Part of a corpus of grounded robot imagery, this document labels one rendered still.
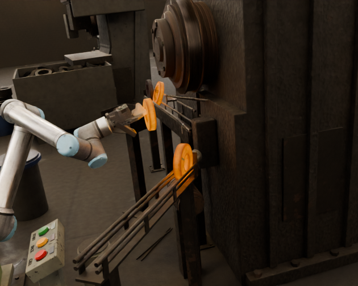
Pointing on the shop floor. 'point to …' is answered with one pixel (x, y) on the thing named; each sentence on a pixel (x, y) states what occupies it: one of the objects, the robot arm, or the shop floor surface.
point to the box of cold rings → (67, 92)
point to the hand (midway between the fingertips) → (148, 110)
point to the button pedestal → (32, 273)
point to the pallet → (3, 93)
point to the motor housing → (182, 228)
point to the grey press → (114, 42)
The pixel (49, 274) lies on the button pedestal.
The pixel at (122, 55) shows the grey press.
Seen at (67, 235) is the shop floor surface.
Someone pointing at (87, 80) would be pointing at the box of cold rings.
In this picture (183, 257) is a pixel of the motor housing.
